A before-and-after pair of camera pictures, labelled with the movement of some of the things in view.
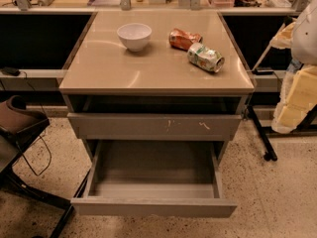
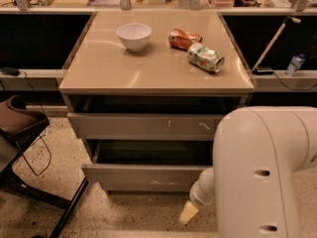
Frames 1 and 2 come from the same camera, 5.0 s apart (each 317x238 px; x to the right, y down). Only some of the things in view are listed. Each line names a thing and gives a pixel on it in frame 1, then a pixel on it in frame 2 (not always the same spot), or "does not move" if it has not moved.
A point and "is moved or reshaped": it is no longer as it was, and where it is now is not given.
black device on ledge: [263, 72] does not move
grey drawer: [155, 178] is moved or reshaped
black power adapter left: [11, 70] does not move
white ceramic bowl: [135, 36] does not move
